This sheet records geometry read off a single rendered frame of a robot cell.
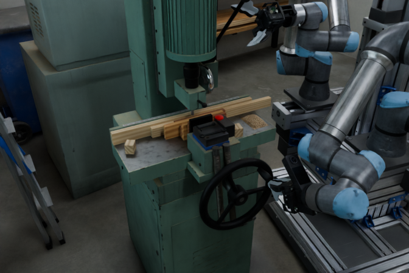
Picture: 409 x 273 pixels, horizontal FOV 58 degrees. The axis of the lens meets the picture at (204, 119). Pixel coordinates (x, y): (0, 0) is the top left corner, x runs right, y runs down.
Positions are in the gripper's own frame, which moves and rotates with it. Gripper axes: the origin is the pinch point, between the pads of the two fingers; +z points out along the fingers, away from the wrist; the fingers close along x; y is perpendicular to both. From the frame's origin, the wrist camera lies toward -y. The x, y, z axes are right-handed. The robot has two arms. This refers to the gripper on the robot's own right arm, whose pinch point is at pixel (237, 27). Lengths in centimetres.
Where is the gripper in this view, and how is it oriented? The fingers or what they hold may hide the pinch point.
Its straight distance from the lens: 126.7
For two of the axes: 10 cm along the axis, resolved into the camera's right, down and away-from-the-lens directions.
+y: 3.3, -3.0, -9.0
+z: -8.9, 2.3, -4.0
